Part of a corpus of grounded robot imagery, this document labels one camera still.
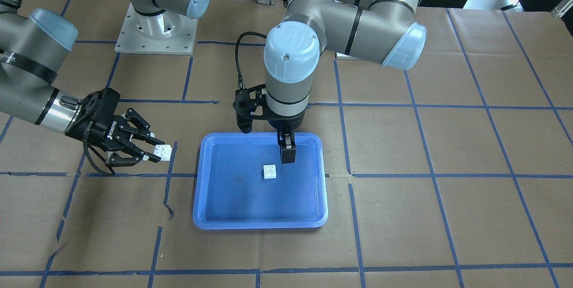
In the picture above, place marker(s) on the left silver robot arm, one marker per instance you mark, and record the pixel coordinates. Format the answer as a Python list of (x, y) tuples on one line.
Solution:
[(379, 31)]

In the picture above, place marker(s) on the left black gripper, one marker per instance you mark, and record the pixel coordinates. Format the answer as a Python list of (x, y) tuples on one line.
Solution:
[(284, 125)]

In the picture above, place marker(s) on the white building block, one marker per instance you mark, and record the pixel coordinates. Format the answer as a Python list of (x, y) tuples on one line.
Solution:
[(269, 172), (163, 151)]

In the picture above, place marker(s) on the blue plastic tray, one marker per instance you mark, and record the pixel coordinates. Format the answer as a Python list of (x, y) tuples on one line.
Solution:
[(230, 192)]

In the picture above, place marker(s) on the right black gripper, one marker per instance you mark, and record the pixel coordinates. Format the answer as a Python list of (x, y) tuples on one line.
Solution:
[(106, 130)]

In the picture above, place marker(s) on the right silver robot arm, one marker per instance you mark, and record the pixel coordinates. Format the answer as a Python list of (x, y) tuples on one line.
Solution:
[(33, 49)]

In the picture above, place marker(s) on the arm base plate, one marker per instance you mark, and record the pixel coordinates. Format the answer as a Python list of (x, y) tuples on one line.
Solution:
[(163, 34), (342, 56)]

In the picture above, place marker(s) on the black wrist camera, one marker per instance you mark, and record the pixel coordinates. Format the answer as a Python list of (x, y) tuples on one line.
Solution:
[(249, 105)]

